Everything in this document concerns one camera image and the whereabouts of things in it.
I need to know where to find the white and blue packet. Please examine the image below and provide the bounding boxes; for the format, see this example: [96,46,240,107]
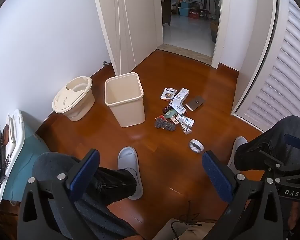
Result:
[176,115,195,127]

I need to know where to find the black cable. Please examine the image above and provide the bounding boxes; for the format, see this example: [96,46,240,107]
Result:
[171,200,203,240]

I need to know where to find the beige round mop bucket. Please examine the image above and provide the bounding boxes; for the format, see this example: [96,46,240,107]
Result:
[52,76,95,121]

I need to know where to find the person's right leg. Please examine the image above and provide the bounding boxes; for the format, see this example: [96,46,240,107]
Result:
[234,116,300,174]

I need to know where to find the person's left leg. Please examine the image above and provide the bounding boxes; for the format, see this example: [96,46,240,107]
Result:
[31,152,140,240]

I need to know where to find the silver blurred utensil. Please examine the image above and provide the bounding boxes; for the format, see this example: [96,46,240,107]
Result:
[179,122,193,135]

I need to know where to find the white louvered closet door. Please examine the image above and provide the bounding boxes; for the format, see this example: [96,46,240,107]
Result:
[231,0,300,133]

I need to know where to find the teal storage box white lid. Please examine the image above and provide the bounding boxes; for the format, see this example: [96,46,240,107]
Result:
[1,109,50,203]

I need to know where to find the person's leg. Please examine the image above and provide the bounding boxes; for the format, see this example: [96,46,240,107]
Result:
[31,152,140,240]
[234,116,300,174]

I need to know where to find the black chair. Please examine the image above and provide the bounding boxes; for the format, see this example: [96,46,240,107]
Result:
[199,0,214,18]

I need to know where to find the white barcode box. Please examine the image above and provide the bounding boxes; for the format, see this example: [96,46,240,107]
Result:
[170,88,190,107]

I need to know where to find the dark wooden cabinet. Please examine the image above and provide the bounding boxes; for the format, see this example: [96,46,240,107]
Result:
[161,0,173,27]

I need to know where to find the grey steel wool scrubber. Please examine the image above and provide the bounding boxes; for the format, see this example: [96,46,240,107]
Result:
[154,120,176,132]

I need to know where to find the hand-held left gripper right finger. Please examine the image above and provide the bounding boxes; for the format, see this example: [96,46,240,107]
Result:
[202,151,284,240]

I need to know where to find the white right slipper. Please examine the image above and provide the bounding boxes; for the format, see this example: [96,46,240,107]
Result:
[227,136,248,173]

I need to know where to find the beige square trash bin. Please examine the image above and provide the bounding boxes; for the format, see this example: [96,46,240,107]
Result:
[104,72,145,128]

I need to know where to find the white slipper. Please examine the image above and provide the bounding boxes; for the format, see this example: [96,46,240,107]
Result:
[117,147,143,200]
[227,136,248,173]

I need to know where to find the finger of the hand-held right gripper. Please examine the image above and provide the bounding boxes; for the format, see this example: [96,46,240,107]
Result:
[262,134,300,180]

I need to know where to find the white left slipper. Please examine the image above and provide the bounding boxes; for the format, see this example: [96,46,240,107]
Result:
[117,147,143,200]

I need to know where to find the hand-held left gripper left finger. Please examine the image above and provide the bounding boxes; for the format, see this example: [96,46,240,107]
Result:
[17,149,100,240]

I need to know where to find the white tape roll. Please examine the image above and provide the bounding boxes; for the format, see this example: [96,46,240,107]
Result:
[189,139,204,153]

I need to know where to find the teal storage bin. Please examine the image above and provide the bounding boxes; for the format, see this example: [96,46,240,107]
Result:
[178,1,190,17]

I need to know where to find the white printed packet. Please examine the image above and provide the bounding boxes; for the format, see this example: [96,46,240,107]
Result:
[171,104,187,114]

